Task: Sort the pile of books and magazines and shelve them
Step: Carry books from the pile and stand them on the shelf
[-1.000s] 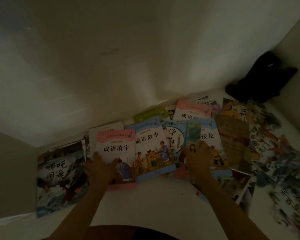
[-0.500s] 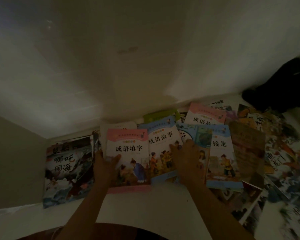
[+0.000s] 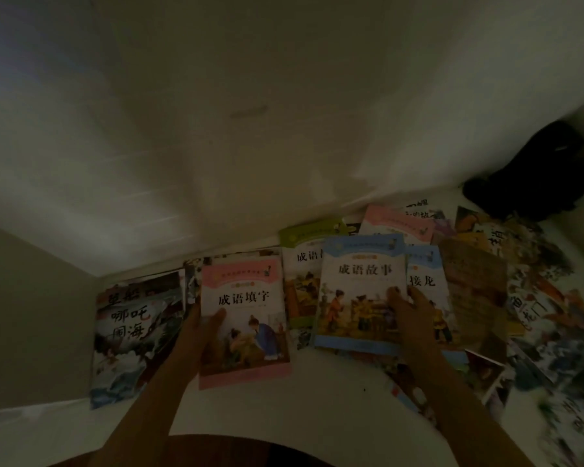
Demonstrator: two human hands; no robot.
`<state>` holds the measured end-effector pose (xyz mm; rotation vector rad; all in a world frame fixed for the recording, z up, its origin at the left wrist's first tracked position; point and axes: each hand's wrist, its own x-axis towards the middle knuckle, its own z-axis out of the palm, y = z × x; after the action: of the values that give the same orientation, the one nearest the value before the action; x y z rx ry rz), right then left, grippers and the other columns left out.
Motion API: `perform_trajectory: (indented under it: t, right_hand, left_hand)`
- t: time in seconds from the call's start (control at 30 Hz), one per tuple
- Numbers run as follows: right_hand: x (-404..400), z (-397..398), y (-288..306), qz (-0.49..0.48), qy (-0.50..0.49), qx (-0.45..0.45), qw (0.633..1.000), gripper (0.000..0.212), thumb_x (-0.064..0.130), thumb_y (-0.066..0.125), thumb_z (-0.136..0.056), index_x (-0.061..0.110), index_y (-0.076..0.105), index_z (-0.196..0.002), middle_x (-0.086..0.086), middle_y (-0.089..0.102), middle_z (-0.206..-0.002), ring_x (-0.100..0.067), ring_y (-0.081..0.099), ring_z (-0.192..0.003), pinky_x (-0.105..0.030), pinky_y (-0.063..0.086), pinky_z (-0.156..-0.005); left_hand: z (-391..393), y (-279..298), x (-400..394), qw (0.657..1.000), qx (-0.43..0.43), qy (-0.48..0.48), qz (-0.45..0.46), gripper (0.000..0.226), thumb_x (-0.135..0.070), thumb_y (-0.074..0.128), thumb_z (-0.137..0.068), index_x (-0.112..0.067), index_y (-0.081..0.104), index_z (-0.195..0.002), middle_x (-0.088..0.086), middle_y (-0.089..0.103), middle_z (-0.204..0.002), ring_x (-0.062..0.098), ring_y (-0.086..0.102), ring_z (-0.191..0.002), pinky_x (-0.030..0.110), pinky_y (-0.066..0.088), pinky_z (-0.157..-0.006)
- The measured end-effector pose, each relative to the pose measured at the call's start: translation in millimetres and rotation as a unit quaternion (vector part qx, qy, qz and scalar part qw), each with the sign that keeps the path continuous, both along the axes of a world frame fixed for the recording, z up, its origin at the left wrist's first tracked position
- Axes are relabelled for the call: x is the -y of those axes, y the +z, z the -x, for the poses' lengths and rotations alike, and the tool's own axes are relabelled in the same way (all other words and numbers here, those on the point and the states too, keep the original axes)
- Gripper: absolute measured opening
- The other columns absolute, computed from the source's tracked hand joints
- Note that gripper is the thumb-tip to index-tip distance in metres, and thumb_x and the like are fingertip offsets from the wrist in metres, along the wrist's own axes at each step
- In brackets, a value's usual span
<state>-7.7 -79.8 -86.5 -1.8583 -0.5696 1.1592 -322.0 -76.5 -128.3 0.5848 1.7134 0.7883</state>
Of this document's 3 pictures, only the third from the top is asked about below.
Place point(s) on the person's left hand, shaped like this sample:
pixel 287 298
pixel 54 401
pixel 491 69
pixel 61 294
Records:
pixel 192 350

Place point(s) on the person's right hand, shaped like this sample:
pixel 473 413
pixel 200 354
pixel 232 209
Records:
pixel 418 335

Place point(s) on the ink-painted dragon picture book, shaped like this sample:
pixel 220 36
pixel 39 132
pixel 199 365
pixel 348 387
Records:
pixel 126 325

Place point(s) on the pink-bordered picture book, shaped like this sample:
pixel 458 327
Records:
pixel 253 296

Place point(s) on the blue-bordered picture book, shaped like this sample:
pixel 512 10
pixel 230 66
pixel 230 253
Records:
pixel 355 272

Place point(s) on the pile of books and magazines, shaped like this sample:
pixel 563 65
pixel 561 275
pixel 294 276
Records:
pixel 530 296

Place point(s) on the green-bordered picture book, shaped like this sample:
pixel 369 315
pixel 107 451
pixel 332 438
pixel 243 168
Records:
pixel 311 233

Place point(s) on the person's right forearm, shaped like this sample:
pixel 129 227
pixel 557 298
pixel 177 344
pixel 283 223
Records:
pixel 467 423

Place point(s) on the person's left forearm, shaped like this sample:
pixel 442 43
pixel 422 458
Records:
pixel 146 418

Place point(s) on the person's dark clothing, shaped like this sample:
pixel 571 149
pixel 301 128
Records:
pixel 224 454

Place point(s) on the black cloth object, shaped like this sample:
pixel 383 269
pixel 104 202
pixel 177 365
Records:
pixel 535 175

